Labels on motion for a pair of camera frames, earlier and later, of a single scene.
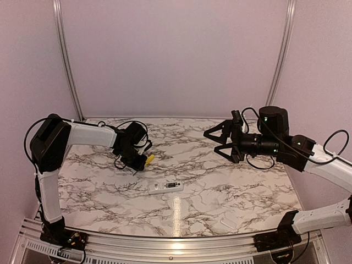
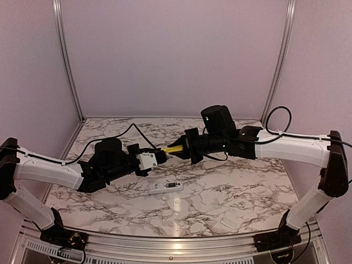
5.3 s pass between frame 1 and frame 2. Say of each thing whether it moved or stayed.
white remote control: stayed
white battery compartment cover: stayed
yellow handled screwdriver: moved
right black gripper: moved
